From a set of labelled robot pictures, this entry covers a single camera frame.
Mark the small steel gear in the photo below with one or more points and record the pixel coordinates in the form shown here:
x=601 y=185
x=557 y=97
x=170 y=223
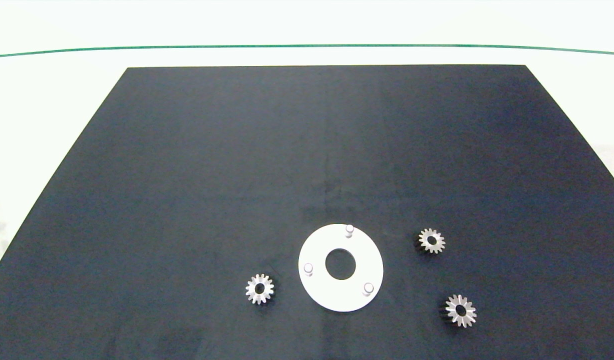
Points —
x=439 y=242
x=268 y=289
x=469 y=314

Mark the round white plate with pins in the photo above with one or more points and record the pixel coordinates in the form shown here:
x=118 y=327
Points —
x=332 y=298

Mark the dark mat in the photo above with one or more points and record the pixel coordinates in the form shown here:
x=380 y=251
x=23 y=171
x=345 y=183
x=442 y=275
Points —
x=287 y=150

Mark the green tape line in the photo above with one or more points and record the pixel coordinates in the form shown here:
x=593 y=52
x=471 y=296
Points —
x=307 y=46

